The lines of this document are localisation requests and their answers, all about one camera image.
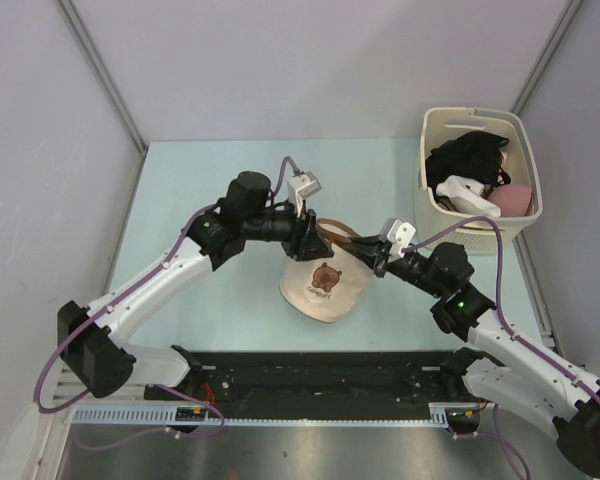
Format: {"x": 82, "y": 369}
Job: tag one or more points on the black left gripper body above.
{"x": 293, "y": 247}

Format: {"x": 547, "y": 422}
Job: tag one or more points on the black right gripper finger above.
{"x": 368, "y": 241}
{"x": 371, "y": 256}

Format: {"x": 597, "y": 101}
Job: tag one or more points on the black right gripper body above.
{"x": 396, "y": 266}

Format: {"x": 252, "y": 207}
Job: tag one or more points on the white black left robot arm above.
{"x": 95, "y": 340}

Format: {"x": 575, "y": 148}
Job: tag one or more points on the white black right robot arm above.
{"x": 498, "y": 362}

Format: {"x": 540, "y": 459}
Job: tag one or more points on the cream plastic laundry basket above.
{"x": 440, "y": 124}

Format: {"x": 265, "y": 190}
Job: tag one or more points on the pink bra cup in basket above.
{"x": 513, "y": 200}

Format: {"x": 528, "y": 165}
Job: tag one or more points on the white garment in basket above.
{"x": 466, "y": 196}

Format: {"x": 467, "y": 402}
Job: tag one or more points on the black garment in basket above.
{"x": 476, "y": 155}

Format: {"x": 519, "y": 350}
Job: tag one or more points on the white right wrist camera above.
{"x": 398, "y": 235}

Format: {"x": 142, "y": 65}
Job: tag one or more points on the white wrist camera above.
{"x": 398, "y": 235}
{"x": 300, "y": 187}

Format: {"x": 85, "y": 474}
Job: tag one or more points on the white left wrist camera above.
{"x": 300, "y": 187}

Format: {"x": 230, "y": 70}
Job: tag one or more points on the grey slotted cable duct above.
{"x": 396, "y": 415}

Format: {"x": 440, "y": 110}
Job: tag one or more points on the aluminium frame post right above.
{"x": 559, "y": 33}

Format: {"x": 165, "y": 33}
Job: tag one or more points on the aluminium frame post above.
{"x": 96, "y": 63}
{"x": 559, "y": 33}

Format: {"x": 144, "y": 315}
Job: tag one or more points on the aluminium frame post left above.
{"x": 96, "y": 63}

